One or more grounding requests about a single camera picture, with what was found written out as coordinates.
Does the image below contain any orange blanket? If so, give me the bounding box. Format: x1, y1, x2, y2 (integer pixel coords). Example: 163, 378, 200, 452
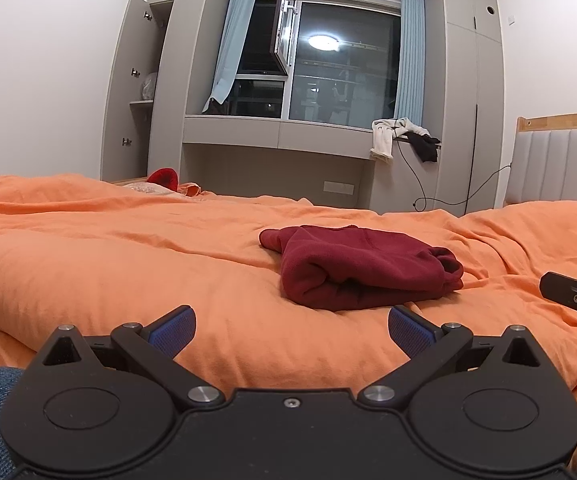
0, 174, 577, 441

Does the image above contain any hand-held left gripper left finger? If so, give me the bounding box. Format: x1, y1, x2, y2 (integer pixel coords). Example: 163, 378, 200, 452
31, 305, 224, 410

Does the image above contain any grey padded wooden headboard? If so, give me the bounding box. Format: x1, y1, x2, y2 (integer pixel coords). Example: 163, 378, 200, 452
503, 116, 577, 207

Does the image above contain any grey window bench cabinet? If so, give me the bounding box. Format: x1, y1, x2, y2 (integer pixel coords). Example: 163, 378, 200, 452
182, 114, 444, 209

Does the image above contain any large window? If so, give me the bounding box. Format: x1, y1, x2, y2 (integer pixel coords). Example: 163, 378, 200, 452
228, 0, 403, 129

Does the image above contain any clear plastic bag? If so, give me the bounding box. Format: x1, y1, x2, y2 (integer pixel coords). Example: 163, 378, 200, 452
139, 72, 160, 101

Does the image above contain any dark red sweater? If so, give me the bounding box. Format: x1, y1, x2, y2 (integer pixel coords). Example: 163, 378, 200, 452
258, 225, 465, 312

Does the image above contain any open window sash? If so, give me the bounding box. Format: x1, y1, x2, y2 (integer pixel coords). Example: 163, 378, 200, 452
270, 0, 300, 72

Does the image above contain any black garment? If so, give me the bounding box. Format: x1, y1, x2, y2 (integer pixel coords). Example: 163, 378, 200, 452
409, 132, 442, 164

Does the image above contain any red plush item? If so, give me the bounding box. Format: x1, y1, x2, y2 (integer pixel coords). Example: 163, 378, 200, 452
146, 167, 180, 194

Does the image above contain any light blue curtain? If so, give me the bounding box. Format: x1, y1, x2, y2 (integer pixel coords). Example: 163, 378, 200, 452
202, 0, 260, 116
393, 0, 427, 132

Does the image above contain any white garment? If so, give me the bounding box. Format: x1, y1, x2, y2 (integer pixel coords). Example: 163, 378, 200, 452
371, 117, 429, 164

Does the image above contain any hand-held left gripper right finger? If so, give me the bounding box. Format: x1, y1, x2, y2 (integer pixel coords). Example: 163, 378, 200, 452
359, 305, 552, 408

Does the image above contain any grey closed wardrobe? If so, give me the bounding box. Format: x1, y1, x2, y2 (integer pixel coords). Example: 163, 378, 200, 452
437, 0, 508, 211

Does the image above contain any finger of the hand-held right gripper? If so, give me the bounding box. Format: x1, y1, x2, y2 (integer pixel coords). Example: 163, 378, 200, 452
539, 270, 577, 312

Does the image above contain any black cable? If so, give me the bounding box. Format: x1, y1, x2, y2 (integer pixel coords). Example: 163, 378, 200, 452
396, 132, 514, 212

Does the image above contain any grey open wardrobe door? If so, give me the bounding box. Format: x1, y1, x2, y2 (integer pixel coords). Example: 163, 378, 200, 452
100, 0, 175, 182

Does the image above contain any grey wardrobe with shelves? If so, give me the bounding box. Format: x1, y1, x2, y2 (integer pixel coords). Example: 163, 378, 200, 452
146, 0, 219, 187

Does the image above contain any pale pink pillow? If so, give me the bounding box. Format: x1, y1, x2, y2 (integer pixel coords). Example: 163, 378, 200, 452
117, 182, 179, 194

